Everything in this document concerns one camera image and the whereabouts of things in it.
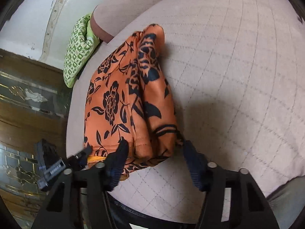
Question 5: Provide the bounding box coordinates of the green patterned pillow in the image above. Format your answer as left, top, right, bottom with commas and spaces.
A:
63, 14, 100, 88

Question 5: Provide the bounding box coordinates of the wooden glass wardrobe door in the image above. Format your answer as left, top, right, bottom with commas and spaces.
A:
1, 50, 71, 228

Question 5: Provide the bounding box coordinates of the orange black floral garment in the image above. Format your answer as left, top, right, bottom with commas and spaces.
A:
84, 24, 182, 179

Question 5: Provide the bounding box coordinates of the pink quilted mattress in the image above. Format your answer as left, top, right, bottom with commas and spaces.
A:
66, 0, 305, 223

